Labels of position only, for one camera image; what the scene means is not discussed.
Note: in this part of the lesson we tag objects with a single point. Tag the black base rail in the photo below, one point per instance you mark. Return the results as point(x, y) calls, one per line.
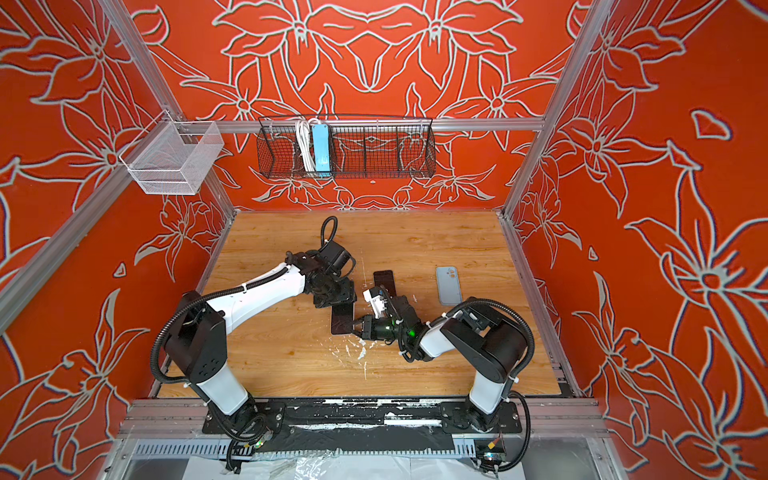
point(420, 426)

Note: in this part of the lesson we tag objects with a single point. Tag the black phone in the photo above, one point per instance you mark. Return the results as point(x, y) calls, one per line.
point(342, 319)

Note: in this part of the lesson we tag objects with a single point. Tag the aluminium back crossbar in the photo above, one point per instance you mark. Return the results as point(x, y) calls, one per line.
point(439, 125)

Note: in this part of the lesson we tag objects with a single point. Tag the aluminium frame post right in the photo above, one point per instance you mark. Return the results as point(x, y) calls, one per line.
point(581, 48)

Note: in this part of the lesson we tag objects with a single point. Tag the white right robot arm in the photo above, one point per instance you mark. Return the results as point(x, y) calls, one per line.
point(493, 338)

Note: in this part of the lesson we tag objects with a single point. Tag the light blue box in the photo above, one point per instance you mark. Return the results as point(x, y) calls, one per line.
point(321, 143)

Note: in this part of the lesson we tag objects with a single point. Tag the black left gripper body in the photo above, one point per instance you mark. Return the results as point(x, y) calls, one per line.
point(337, 291)

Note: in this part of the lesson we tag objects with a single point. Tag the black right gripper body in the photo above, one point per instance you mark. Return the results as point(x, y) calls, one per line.
point(383, 330)

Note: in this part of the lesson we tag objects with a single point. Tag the aluminium frame post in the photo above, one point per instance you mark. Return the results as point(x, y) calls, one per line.
point(122, 23)
point(581, 48)

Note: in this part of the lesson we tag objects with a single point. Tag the black wire basket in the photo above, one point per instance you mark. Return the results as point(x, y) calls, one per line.
point(355, 153)

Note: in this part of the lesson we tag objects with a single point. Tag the clear acrylic bin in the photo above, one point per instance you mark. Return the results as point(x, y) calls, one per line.
point(173, 158)

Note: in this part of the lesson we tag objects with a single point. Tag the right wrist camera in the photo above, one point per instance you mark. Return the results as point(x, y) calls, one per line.
point(378, 299)

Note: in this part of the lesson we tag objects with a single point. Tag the aluminium frame post left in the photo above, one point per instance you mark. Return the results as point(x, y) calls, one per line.
point(122, 23)

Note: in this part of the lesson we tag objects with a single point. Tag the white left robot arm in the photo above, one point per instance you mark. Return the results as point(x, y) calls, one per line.
point(191, 348)

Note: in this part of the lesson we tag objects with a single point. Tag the white phone case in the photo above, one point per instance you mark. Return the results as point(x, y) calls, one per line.
point(448, 286)

